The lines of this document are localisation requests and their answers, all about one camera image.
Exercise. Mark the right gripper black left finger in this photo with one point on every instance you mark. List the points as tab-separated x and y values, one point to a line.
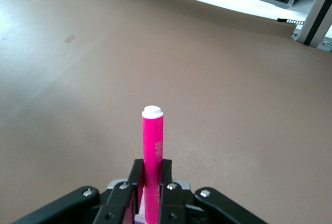
116	203

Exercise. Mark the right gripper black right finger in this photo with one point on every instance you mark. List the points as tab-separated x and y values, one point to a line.
169	203

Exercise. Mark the pink marker pen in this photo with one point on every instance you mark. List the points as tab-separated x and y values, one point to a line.
153	141

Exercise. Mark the brown paper table cover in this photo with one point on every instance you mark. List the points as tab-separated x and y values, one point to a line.
207	91

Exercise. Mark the aluminium frame post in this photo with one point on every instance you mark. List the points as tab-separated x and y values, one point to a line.
315	14

